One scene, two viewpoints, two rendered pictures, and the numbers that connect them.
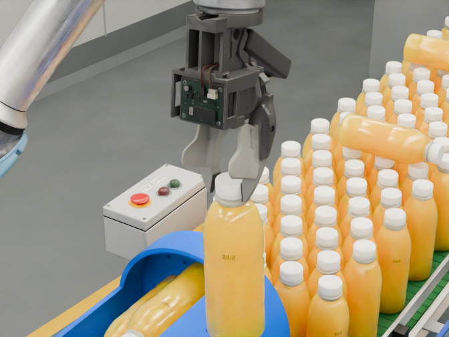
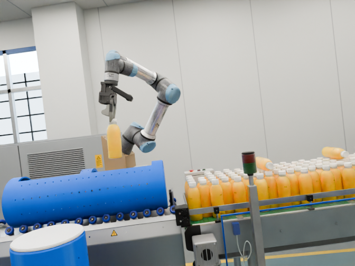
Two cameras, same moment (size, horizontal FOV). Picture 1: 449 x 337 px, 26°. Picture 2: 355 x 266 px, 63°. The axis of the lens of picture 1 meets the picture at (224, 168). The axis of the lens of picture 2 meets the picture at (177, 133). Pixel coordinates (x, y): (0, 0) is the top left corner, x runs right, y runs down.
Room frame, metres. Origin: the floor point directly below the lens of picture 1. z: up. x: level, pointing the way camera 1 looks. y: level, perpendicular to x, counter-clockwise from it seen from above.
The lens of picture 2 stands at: (0.32, -1.44, 1.41)
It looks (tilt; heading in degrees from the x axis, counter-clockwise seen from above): 1 degrees down; 54
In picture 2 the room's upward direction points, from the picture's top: 7 degrees counter-clockwise
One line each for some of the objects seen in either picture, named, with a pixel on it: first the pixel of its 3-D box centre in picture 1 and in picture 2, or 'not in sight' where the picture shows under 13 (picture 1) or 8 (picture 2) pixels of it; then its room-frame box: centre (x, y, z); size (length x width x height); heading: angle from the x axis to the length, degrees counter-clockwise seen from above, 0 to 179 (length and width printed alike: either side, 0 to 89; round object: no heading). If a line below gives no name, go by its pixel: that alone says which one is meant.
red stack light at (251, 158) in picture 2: not in sight; (248, 158); (1.39, -0.51, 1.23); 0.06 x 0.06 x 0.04
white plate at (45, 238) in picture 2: not in sight; (48, 236); (0.55, -0.14, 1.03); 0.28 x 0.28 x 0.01
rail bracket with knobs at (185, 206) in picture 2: not in sight; (182, 215); (1.19, -0.19, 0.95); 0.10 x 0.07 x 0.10; 57
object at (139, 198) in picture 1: (139, 199); not in sight; (1.55, 0.16, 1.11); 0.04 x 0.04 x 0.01
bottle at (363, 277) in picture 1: (360, 297); (217, 199); (1.40, -0.24, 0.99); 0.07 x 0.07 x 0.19
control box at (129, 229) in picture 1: (157, 212); (199, 177); (1.60, 0.13, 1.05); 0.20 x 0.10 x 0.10; 147
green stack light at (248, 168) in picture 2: not in sight; (249, 167); (1.39, -0.51, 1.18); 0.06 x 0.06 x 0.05
